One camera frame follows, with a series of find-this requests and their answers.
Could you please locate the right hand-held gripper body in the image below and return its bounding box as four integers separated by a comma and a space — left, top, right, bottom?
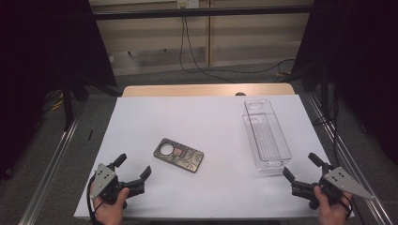
291, 162, 375, 210

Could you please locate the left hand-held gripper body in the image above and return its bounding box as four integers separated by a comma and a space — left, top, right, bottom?
89, 162, 146, 210

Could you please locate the clear plastic box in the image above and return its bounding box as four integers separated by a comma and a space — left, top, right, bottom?
242, 98, 294, 173

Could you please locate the patterned dark phone case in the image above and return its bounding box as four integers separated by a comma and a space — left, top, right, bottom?
152, 137, 205, 173

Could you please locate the person's left hand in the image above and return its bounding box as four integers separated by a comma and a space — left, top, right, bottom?
92, 187, 130, 225

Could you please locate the person's right hand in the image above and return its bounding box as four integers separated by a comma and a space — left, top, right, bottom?
313, 185, 355, 225

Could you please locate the white board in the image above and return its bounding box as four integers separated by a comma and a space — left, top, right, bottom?
73, 95, 357, 220

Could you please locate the black metal stand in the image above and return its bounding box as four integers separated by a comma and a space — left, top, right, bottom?
60, 74, 77, 132

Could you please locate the light wooden table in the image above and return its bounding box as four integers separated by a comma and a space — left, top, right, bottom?
121, 82, 296, 98

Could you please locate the black curtain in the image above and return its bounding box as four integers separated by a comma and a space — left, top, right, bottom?
292, 0, 398, 165
0, 0, 118, 181

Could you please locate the black horizontal bar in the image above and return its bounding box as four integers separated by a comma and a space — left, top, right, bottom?
91, 5, 314, 22

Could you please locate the aluminium rail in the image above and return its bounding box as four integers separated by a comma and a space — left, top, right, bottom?
305, 93, 398, 225
18, 114, 80, 225

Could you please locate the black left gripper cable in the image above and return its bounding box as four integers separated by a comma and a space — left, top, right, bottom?
86, 175, 104, 225

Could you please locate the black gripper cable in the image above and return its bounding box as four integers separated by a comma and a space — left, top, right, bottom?
340, 193, 354, 219
86, 175, 104, 225

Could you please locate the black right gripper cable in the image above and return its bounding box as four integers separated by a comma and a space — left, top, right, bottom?
340, 193, 354, 219

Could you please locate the black cable bundle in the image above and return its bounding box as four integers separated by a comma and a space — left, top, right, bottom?
312, 88, 345, 165

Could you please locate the yellow cable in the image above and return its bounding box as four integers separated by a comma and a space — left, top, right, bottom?
50, 98, 65, 112

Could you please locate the long black floor cable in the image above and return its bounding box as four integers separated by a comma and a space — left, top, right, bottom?
178, 16, 236, 84
184, 17, 297, 75

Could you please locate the white wall outlet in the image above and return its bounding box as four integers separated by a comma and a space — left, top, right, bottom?
176, 0, 201, 9

